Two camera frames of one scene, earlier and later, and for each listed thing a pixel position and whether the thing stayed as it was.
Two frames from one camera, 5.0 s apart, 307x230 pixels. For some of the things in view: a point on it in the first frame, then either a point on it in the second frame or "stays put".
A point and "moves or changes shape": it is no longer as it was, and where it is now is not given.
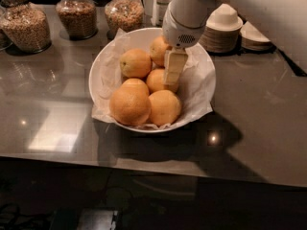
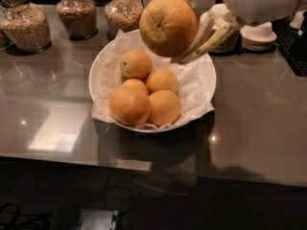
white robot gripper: (178, 33) -> (260, 2)
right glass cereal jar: (123, 11) stays put
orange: (158, 51) moves or changes shape
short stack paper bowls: (251, 39) stays put
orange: (135, 63) stays put
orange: (165, 107) stays put
